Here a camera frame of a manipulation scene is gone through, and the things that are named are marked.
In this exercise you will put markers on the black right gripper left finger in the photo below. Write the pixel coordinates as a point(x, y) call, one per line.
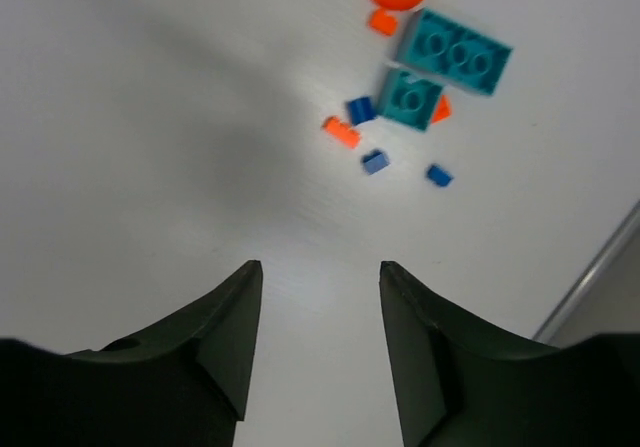
point(182, 381)

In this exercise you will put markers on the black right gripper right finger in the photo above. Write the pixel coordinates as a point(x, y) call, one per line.
point(460, 380)

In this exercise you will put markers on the small teal lego brick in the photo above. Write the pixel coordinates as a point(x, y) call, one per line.
point(408, 99)

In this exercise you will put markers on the large teal lego brick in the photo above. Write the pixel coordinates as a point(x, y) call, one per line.
point(436, 44)

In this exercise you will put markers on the small blue lego piece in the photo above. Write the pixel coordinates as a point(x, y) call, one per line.
point(361, 110)
point(439, 176)
point(374, 161)

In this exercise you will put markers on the aluminium table frame rail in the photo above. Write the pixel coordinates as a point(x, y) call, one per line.
point(605, 257)

